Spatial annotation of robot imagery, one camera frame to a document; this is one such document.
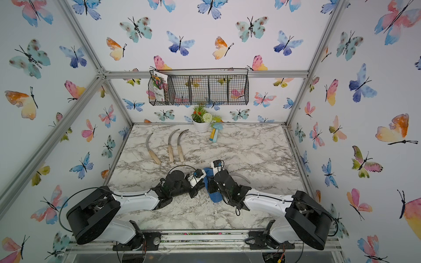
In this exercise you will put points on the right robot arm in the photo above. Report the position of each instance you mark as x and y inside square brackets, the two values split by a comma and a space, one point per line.
[296, 217]

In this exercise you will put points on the aluminium front rail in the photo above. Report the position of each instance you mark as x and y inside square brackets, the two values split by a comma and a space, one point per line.
[242, 240]

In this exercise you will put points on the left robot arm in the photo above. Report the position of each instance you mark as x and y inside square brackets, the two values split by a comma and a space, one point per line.
[95, 218]

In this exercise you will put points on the yellow handled garden tool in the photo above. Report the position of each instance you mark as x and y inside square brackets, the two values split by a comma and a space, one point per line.
[212, 134]

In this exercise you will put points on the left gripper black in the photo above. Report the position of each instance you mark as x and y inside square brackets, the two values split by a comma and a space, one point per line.
[195, 189]

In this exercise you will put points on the blue microfiber rag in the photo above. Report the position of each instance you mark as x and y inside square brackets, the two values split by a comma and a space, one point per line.
[211, 186]

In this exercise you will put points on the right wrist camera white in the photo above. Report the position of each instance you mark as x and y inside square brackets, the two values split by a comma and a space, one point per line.
[217, 166]

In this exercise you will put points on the black wire wall basket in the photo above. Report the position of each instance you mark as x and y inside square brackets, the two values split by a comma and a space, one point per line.
[213, 87]

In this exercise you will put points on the teal garden trowel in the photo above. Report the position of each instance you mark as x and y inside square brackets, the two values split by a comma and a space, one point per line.
[216, 128]

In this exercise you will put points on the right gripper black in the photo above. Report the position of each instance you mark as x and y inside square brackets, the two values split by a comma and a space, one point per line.
[211, 183]

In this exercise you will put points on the seed packet in basket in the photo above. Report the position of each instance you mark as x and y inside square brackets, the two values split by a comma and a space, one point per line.
[159, 86]

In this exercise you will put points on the white pot with plant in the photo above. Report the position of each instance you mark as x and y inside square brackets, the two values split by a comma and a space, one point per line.
[203, 119]

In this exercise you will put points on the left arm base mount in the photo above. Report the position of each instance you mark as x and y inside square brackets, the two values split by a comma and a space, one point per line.
[146, 241]

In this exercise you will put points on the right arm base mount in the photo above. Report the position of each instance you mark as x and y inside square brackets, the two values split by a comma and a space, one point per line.
[266, 240]

